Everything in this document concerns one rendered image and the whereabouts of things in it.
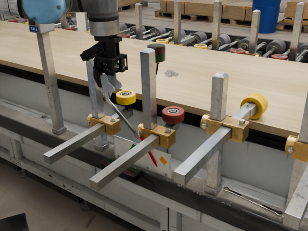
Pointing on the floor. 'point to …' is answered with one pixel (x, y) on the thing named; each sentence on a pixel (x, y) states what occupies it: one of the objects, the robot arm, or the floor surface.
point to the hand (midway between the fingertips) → (106, 94)
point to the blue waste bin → (267, 14)
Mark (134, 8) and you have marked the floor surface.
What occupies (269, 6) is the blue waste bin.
